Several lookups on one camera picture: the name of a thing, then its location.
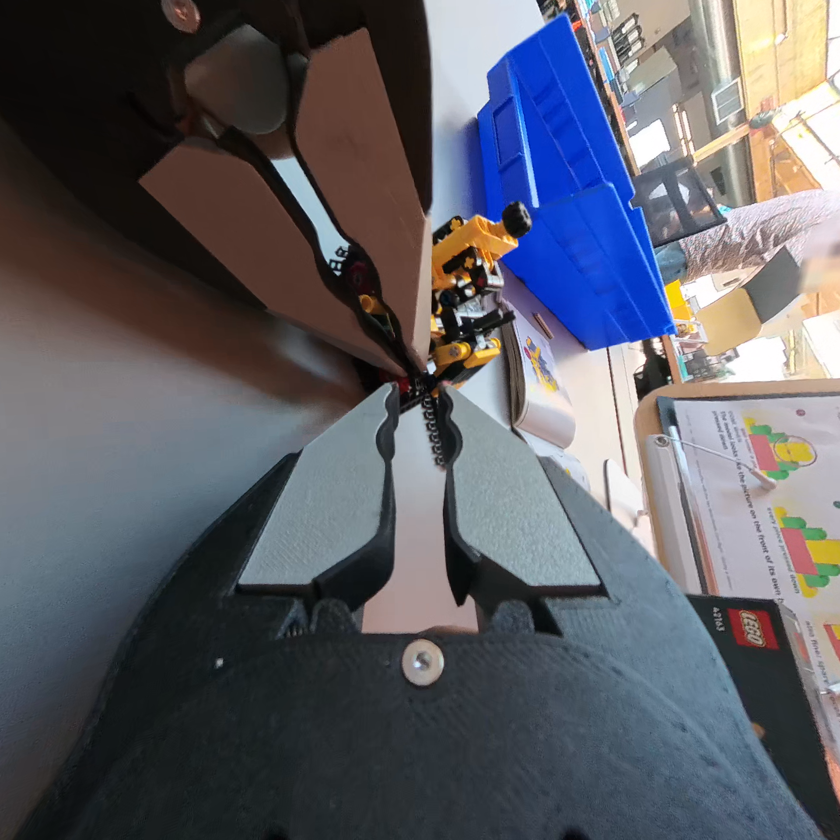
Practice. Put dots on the white wall vent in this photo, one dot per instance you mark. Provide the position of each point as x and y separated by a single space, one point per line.
727 102

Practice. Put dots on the brown lego axle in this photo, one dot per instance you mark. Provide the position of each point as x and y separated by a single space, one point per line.
541 325

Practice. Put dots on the cardboard box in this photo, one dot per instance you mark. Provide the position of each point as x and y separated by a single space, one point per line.
728 321

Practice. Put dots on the white sheet holder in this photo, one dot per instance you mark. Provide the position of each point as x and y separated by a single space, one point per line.
669 499

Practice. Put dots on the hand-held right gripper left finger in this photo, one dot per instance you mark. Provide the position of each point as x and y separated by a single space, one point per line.
328 518

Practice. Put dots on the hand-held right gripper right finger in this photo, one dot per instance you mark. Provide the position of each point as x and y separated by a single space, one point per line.
518 525

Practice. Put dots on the black lego set box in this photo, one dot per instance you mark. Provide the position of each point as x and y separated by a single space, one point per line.
774 709

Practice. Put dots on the white stand base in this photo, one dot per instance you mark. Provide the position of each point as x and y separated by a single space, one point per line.
623 492

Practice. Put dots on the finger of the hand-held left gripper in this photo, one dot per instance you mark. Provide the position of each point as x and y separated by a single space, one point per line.
367 164
243 236

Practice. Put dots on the blue plastic storage bin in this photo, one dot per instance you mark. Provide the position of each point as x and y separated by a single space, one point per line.
577 262

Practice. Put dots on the yellow box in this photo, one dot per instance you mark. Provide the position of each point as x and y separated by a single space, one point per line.
679 302

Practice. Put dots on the printed instruction sheet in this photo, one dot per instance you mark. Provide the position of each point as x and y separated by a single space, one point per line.
735 525

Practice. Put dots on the metal ventilation duct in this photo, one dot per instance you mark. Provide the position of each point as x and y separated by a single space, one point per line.
718 65

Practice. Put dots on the lego instruction booklet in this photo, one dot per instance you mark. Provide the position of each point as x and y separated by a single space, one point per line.
544 420

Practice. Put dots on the yellow black lego bulldozer model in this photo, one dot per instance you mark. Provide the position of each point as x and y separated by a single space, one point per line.
459 354

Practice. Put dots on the black mesh chair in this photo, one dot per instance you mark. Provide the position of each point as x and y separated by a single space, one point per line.
656 197

